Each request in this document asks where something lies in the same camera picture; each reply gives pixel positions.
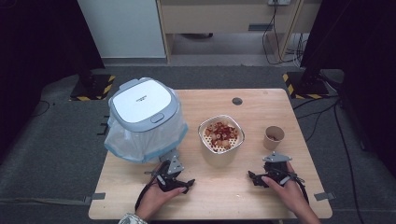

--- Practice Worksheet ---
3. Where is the brown paper cup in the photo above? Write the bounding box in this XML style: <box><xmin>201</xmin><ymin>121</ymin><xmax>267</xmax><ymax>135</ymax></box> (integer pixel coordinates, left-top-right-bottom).
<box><xmin>262</xmin><ymin>125</ymin><xmax>286</xmax><ymax>151</ymax></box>

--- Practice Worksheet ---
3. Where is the black stand with striped base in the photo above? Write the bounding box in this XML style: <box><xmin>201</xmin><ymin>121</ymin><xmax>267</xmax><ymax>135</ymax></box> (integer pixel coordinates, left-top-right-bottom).
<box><xmin>282</xmin><ymin>46</ymin><xmax>331</xmax><ymax>101</ymax></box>
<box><xmin>69</xmin><ymin>52</ymin><xmax>117</xmax><ymax>103</ymax></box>

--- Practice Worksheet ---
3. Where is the light wooden desk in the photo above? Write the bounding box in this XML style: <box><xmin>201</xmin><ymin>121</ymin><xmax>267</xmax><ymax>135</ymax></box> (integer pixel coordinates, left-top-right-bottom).
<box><xmin>155</xmin><ymin>0</ymin><xmax>322</xmax><ymax>63</ymax></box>

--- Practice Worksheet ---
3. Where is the person's right hand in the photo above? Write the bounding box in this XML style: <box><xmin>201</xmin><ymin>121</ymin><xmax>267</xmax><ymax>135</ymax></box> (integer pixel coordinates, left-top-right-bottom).
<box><xmin>261</xmin><ymin>161</ymin><xmax>310</xmax><ymax>217</ymax></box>

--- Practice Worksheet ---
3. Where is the short black floor cable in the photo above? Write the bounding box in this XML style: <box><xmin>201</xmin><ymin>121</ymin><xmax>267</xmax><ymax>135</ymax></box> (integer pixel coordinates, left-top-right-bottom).
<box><xmin>292</xmin><ymin>94</ymin><xmax>340</xmax><ymax>143</ymax></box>

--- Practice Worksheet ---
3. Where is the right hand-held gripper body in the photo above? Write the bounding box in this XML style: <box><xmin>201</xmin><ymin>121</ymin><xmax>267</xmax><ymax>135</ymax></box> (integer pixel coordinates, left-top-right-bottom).
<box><xmin>262</xmin><ymin>151</ymin><xmax>300</xmax><ymax>187</ymax></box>

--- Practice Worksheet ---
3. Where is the grey tape piece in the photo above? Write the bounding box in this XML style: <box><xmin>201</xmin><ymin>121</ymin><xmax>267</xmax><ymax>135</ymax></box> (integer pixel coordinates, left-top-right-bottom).
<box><xmin>313</xmin><ymin>191</ymin><xmax>337</xmax><ymax>202</ymax></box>

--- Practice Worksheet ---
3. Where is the left hand-held gripper black cable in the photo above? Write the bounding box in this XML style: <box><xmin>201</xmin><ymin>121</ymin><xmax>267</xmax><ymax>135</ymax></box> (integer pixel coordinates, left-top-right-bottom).
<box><xmin>134</xmin><ymin>178</ymin><xmax>157</xmax><ymax>212</ymax></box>

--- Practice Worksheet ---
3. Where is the white cabinet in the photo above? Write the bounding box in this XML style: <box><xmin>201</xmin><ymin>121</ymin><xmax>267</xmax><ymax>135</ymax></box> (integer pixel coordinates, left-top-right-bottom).
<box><xmin>77</xmin><ymin>0</ymin><xmax>166</xmax><ymax>59</ymax></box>

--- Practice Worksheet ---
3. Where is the black curtain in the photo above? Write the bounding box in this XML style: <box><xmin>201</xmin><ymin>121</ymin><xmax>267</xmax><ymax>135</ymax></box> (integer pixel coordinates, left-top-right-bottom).
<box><xmin>299</xmin><ymin>0</ymin><xmax>396</xmax><ymax>171</ymax></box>
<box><xmin>0</xmin><ymin>0</ymin><xmax>106</xmax><ymax>162</ymax></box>

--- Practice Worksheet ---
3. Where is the black hanging power cable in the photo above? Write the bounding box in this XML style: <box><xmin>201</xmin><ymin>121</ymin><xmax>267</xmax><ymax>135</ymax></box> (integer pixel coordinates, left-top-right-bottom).
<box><xmin>262</xmin><ymin>0</ymin><xmax>301</xmax><ymax>66</ymax></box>

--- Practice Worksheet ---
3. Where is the hand-held gripper black cable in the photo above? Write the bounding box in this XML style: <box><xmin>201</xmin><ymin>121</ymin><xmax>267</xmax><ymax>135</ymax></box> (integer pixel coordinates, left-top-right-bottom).
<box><xmin>134</xmin><ymin>178</ymin><xmax>157</xmax><ymax>212</ymax></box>
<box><xmin>289</xmin><ymin>173</ymin><xmax>310</xmax><ymax>205</ymax></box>

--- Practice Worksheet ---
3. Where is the bundle of cables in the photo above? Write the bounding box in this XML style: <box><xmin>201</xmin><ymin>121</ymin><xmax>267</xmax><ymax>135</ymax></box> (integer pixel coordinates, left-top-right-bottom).
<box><xmin>285</xmin><ymin>32</ymin><xmax>310</xmax><ymax>68</ymax></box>

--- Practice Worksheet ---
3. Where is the grey tape strip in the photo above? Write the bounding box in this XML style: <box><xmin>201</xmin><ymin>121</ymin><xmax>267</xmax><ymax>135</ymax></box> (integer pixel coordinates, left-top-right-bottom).
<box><xmin>0</xmin><ymin>192</ymin><xmax>106</xmax><ymax>206</ymax></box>

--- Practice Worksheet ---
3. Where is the white grey lidded trash bin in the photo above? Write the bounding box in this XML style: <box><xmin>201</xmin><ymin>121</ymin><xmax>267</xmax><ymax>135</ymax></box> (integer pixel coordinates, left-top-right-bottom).
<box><xmin>106</xmin><ymin>77</ymin><xmax>181</xmax><ymax>163</ymax></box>

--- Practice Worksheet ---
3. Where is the translucent plastic bin bag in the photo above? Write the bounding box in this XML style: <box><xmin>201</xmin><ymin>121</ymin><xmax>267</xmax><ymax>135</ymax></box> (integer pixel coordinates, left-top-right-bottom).
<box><xmin>104</xmin><ymin>114</ymin><xmax>190</xmax><ymax>165</ymax></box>

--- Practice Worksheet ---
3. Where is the long black floor cable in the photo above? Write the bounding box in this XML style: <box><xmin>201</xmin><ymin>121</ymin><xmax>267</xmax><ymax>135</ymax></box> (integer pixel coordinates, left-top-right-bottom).
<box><xmin>332</xmin><ymin>99</ymin><xmax>366</xmax><ymax>224</ymax></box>

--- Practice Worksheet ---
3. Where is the pile of food scraps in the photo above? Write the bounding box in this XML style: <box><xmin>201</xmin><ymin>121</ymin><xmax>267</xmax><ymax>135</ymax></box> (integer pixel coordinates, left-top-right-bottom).
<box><xmin>204</xmin><ymin>120</ymin><xmax>240</xmax><ymax>147</ymax></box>

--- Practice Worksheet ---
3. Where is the right hand-held gripper black cable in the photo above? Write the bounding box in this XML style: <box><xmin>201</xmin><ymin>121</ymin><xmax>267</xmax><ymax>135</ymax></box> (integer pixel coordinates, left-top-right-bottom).
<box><xmin>289</xmin><ymin>173</ymin><xmax>310</xmax><ymax>205</ymax></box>

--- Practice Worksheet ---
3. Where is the beige container with strainer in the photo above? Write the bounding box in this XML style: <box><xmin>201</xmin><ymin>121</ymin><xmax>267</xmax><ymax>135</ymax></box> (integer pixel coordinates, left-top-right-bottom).
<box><xmin>197</xmin><ymin>114</ymin><xmax>246</xmax><ymax>167</ymax></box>

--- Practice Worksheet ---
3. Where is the thin black floor cable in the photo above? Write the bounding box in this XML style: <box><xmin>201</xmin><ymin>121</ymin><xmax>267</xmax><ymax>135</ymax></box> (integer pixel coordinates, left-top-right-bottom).
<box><xmin>30</xmin><ymin>99</ymin><xmax>51</xmax><ymax>119</ymax></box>

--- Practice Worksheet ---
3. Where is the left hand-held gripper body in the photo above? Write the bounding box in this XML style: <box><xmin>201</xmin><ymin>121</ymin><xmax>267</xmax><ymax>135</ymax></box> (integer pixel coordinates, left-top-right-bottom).
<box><xmin>152</xmin><ymin>153</ymin><xmax>186</xmax><ymax>192</ymax></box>

